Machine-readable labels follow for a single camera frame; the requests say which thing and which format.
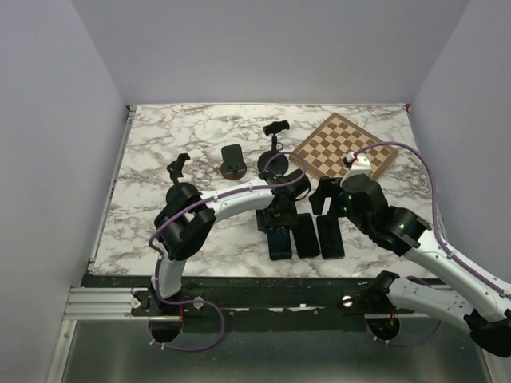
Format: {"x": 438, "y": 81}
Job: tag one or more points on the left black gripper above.
{"x": 288, "y": 218}

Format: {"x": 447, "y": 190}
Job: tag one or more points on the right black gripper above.
{"x": 327, "y": 187}

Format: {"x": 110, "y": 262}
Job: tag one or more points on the blue phone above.
{"x": 279, "y": 243}

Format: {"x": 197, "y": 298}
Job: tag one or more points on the black phone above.
{"x": 330, "y": 239}
{"x": 306, "y": 243}

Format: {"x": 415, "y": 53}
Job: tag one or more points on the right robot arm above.
{"x": 477, "y": 302}

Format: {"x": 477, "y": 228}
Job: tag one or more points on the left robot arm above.
{"x": 184, "y": 224}

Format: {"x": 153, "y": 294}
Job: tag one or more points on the round wooden phone stand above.
{"x": 233, "y": 166}

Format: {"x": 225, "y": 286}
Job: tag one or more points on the wooden chessboard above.
{"x": 325, "y": 149}

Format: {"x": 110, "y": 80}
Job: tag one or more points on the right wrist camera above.
{"x": 357, "y": 164}

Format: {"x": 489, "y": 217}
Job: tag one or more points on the black front mounting rail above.
{"x": 266, "y": 304}

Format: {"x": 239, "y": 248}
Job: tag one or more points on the aluminium frame rail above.
{"x": 92, "y": 324}

